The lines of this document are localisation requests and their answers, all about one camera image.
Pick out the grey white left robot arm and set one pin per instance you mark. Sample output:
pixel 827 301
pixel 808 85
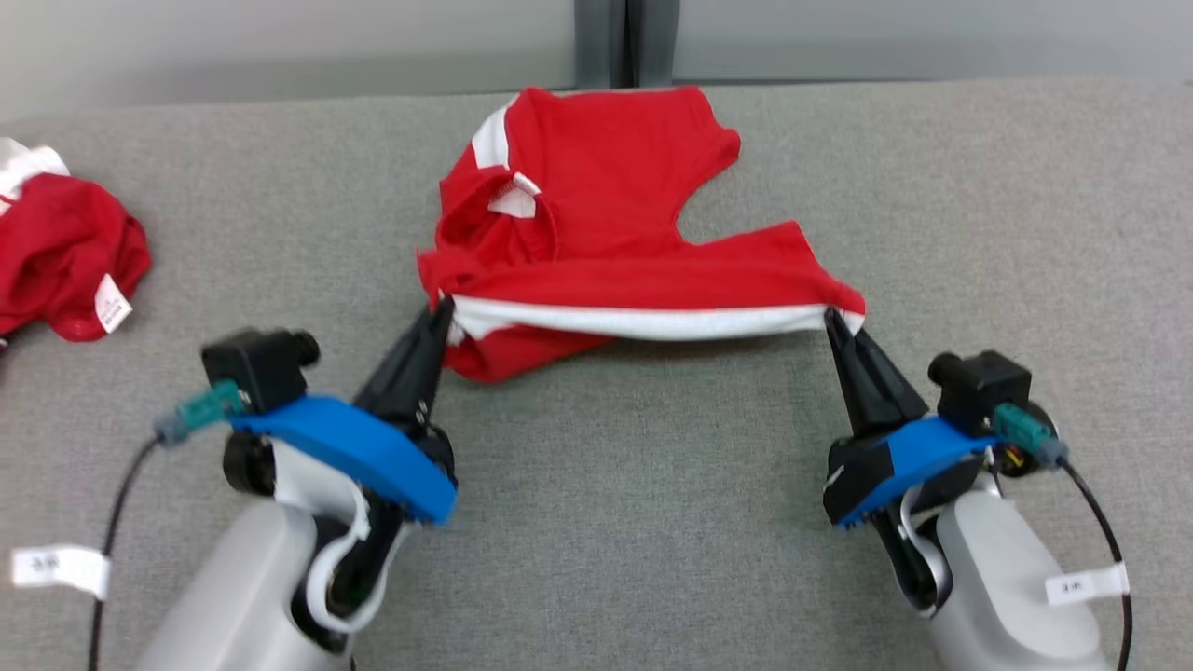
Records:
pixel 242 587

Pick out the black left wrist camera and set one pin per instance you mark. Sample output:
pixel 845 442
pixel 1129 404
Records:
pixel 256 368

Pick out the red shirt with white sleeves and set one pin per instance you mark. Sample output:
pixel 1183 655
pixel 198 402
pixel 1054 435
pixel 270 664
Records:
pixel 56 252

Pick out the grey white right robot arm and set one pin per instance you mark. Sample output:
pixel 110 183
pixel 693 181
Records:
pixel 1007 568

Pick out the grey fabric table cover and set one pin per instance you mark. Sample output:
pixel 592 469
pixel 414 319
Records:
pixel 634 485

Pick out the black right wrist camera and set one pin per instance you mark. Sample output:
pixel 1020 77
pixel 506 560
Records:
pixel 979 387

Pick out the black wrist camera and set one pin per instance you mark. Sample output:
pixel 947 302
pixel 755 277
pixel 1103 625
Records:
pixel 256 368
pixel 979 387

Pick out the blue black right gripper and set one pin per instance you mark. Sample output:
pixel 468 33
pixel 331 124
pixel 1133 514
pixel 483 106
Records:
pixel 909 461

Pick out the red shorts with white stripe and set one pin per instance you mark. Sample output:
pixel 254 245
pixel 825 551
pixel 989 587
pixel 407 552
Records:
pixel 606 196

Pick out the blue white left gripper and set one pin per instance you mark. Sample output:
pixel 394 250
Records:
pixel 373 457

